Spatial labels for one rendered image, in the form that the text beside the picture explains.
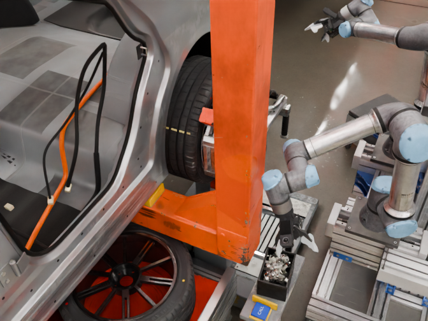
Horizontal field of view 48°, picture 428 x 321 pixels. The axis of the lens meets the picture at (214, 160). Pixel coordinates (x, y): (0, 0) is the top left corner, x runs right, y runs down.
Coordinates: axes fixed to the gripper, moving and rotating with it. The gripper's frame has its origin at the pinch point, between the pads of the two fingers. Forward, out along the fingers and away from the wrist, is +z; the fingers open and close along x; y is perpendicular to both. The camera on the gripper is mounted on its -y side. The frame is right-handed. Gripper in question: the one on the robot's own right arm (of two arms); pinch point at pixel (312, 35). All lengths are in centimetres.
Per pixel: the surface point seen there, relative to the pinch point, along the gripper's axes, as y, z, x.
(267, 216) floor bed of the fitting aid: 67, 86, 43
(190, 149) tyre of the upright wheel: 64, 50, -53
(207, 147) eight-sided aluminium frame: 62, 46, -46
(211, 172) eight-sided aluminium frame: 69, 55, -36
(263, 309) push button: 137, 49, -20
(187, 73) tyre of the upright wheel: 29, 39, -61
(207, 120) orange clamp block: 58, 33, -57
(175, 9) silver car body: 25, 12, -89
